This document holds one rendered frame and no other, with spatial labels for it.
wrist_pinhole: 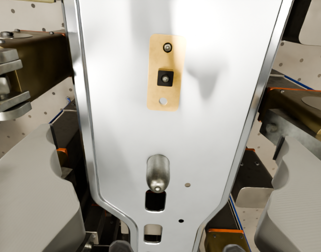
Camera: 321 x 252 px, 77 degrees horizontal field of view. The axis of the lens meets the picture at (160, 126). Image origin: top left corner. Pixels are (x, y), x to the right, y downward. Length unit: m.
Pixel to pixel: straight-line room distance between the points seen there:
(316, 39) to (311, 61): 0.36
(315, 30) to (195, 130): 0.17
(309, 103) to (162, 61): 0.20
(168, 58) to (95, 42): 0.08
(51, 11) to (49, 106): 0.24
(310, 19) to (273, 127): 0.12
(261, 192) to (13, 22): 0.63
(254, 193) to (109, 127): 0.25
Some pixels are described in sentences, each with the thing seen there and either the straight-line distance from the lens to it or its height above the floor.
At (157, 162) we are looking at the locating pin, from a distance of 0.27.
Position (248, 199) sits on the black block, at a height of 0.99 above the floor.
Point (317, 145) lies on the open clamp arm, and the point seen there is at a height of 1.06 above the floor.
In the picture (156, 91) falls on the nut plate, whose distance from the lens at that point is 0.23.
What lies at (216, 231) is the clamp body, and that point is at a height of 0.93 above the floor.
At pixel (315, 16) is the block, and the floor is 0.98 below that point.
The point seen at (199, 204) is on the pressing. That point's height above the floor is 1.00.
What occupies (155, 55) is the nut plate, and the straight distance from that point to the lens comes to 0.23.
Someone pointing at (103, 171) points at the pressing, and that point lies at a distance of 0.31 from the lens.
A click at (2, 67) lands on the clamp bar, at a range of 0.20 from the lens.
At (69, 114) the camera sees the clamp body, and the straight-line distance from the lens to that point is 0.50.
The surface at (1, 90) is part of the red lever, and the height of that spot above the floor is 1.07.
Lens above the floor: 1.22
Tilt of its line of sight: 61 degrees down
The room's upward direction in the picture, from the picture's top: 180 degrees counter-clockwise
